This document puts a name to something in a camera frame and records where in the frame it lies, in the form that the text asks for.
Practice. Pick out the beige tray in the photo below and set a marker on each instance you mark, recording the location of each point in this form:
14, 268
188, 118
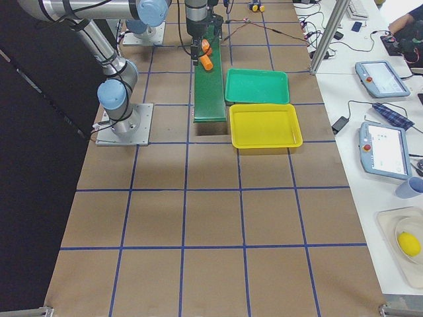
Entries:
387, 221

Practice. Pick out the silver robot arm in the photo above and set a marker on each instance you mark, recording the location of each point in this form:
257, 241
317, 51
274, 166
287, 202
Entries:
139, 28
114, 94

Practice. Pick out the near blue teach pendant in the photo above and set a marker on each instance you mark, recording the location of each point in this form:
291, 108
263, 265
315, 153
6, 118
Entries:
384, 151

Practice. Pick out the blue plastic cup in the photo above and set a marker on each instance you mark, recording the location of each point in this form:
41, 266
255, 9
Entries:
410, 188

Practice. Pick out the aluminium frame post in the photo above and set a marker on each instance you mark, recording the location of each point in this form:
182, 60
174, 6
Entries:
332, 25

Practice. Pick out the white keyboard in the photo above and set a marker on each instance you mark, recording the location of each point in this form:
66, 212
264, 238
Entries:
356, 10

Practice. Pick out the orange cylinder with 4680 text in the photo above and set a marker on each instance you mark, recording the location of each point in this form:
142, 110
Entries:
206, 47

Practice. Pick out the yellow plastic tray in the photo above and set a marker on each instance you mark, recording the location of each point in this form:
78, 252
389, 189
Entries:
264, 126

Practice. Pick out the plain orange cylinder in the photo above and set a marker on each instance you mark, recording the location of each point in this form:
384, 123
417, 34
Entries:
206, 62

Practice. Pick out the black power adapter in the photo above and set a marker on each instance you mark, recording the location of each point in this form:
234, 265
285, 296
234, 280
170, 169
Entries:
339, 124

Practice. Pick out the white bowl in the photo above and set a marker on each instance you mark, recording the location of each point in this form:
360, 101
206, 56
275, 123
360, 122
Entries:
412, 225

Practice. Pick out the green plastic tray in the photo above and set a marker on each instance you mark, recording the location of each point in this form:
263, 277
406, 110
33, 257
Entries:
256, 86

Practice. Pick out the green conveyor belt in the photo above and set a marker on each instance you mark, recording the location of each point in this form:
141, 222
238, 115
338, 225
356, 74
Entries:
209, 102

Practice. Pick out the far blue teach pendant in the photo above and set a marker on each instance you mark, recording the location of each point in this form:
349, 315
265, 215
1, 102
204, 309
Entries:
380, 79

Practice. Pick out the blue plaid cloth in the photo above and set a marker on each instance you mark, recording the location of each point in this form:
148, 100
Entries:
393, 117

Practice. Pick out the blue phone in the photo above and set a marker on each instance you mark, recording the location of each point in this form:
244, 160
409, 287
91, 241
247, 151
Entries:
356, 26

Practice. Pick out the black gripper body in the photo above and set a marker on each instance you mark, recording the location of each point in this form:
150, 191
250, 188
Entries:
197, 27

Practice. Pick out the blue teach pendant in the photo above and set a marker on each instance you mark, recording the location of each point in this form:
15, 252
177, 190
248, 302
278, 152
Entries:
384, 151
380, 79

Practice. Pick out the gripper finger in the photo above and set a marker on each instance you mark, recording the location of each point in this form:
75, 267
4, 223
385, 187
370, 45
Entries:
195, 50

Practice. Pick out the yellow lemon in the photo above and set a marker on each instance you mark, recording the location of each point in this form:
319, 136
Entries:
409, 244

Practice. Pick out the person in dark clothes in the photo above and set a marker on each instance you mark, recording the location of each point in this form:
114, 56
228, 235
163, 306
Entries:
408, 26

